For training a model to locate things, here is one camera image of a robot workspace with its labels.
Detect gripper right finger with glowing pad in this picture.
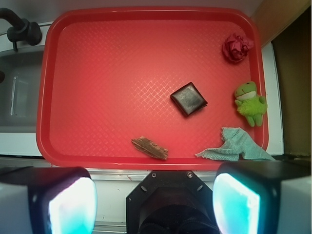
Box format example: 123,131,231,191
213,160,312,234

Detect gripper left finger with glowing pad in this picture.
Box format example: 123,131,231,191
0,166,97,234

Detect light blue microfiber cloth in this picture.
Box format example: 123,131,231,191
195,127,274,161

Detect green frog plush toy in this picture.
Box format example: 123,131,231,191
234,81,268,127

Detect grey sink basin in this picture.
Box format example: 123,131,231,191
0,46,44,133

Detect brown bark wood piece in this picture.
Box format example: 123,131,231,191
131,136,168,160

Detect black square leather wallet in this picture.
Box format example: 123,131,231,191
170,82,208,117

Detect red plastic tray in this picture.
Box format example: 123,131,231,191
36,7,269,170

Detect crumpled red paper ball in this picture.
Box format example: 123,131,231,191
222,33,254,63

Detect black sink faucet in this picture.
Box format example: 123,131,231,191
0,8,42,52

